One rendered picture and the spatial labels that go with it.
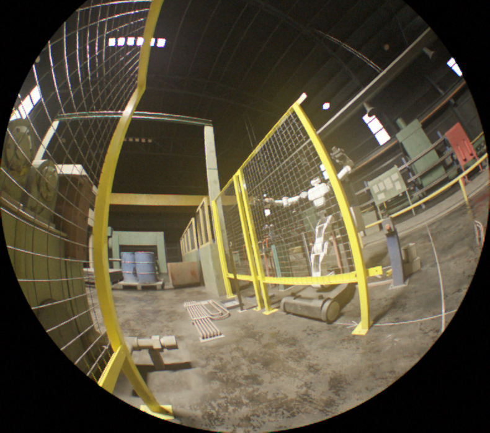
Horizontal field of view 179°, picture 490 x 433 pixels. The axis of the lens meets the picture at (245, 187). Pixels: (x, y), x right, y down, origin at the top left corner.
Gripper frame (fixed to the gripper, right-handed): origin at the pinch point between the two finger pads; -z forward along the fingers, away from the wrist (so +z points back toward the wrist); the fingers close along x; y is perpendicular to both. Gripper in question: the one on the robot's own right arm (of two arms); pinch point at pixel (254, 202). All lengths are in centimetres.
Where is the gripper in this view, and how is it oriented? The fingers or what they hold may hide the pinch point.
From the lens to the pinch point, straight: 194.9
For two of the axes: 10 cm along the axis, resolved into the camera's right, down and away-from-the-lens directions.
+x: 5.8, -4.2, -7.0
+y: 1.9, 9.0, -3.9
